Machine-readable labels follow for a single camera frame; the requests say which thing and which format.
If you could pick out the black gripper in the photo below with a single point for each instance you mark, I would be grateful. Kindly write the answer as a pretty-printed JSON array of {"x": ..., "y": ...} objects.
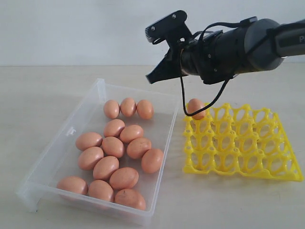
[{"x": 191, "y": 57}]

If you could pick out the brown egg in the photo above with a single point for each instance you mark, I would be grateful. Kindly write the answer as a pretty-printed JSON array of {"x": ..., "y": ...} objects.
[
  {"x": 114, "y": 128},
  {"x": 105, "y": 168},
  {"x": 152, "y": 160},
  {"x": 130, "y": 133},
  {"x": 113, "y": 146},
  {"x": 138, "y": 147},
  {"x": 111, "y": 109},
  {"x": 128, "y": 107},
  {"x": 195, "y": 105},
  {"x": 87, "y": 140},
  {"x": 126, "y": 177},
  {"x": 73, "y": 184},
  {"x": 101, "y": 190},
  {"x": 90, "y": 157},
  {"x": 145, "y": 109},
  {"x": 131, "y": 198}
]

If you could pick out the clear plastic bin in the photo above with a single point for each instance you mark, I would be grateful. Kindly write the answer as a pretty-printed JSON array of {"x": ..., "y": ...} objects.
[{"x": 59, "y": 158}]

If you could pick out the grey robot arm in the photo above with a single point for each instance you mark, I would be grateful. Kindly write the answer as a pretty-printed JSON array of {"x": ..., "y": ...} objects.
[{"x": 251, "y": 45}]

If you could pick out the yellow plastic egg tray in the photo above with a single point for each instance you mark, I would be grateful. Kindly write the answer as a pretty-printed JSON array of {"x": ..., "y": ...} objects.
[{"x": 244, "y": 141}]

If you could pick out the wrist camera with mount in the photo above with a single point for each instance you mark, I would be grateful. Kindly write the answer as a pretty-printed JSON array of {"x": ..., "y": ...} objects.
[{"x": 171, "y": 28}]

